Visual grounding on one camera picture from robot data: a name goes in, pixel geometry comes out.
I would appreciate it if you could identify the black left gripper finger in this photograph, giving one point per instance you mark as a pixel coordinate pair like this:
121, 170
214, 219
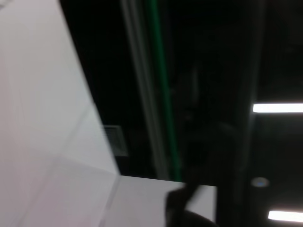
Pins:
177, 212

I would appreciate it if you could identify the ceiling vent grille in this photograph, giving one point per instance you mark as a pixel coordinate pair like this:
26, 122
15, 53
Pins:
116, 142

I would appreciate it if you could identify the white ceiling light strip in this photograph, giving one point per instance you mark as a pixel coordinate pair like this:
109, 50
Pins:
277, 107
286, 216

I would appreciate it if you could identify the grey vertical beam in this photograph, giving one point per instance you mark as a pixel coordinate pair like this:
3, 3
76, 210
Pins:
142, 71

